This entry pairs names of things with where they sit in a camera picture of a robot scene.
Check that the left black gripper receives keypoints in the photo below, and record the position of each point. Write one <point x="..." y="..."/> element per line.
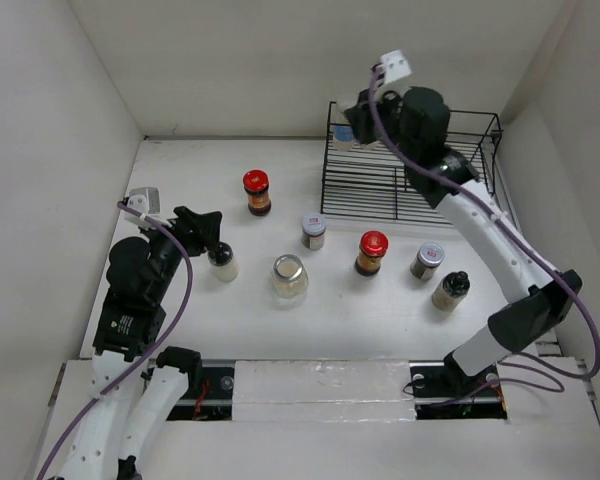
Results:
<point x="206" y="226"/>

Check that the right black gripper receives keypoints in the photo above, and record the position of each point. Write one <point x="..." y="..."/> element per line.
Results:
<point x="360" y="116"/>

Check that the silver lid spice shaker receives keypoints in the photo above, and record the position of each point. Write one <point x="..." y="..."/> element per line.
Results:
<point x="343" y="137"/>

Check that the red lid sauce jar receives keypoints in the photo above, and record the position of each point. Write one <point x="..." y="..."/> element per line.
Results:
<point x="373" y="246"/>
<point x="256" y="185"/>

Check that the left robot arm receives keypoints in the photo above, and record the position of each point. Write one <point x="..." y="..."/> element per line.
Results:
<point x="136" y="379"/>

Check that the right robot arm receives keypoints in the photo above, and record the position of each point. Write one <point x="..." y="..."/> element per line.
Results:
<point x="538" y="295"/>

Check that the black cap white bottle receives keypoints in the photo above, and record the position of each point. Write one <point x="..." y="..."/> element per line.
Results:
<point x="224" y="265"/>

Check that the open glass jar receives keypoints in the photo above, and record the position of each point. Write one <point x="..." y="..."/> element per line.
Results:
<point x="290" y="281"/>

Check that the white lid dark jar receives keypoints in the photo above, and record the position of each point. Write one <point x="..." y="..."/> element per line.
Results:
<point x="313" y="231"/>

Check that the black cap beige bottle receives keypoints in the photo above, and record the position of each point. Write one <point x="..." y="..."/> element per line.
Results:
<point x="452" y="289"/>

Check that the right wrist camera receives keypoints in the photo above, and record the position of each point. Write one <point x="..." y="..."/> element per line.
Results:
<point x="392" y="70"/>

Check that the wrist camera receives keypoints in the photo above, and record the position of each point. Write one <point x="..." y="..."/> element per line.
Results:
<point x="392" y="70"/>
<point x="145" y="200"/>

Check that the black wire rack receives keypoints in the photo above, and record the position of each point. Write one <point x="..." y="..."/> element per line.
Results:
<point x="369" y="183"/>

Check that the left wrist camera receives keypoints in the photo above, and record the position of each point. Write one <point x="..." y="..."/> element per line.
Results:
<point x="145" y="200"/>

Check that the metal mounting rail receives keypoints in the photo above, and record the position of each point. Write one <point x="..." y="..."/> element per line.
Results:
<point x="211" y="398"/>

